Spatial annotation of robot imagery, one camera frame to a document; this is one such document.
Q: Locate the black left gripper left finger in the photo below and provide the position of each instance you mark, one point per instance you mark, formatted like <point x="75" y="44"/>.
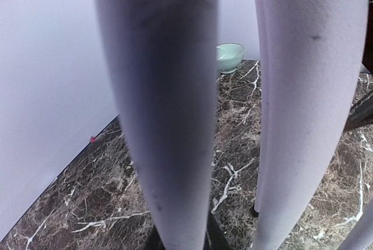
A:
<point x="153" y="241"/>

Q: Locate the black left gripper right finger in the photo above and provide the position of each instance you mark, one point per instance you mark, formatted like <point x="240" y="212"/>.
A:
<point x="215" y="239"/>

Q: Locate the white folding tripod stand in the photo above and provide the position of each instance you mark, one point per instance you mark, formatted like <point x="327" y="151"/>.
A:
<point x="161" y="55"/>

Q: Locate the pale green ceramic bowl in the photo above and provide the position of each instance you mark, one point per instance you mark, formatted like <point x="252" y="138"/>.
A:
<point x="229" y="56"/>

